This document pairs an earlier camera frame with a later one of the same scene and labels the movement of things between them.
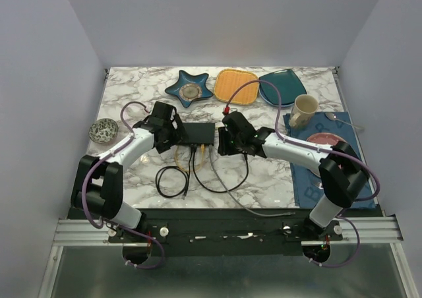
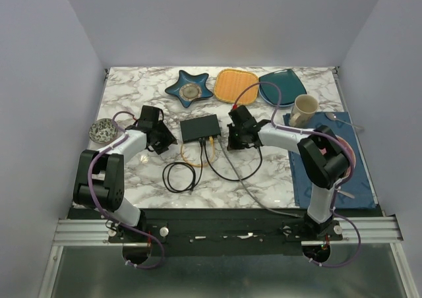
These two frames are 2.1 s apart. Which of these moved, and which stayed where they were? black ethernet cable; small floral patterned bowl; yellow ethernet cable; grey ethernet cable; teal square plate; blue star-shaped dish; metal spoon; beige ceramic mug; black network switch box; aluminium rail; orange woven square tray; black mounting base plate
Moved: yellow ethernet cable; grey ethernet cable; black network switch box; black ethernet cable
Stayed: metal spoon; small floral patterned bowl; orange woven square tray; aluminium rail; blue star-shaped dish; beige ceramic mug; black mounting base plate; teal square plate
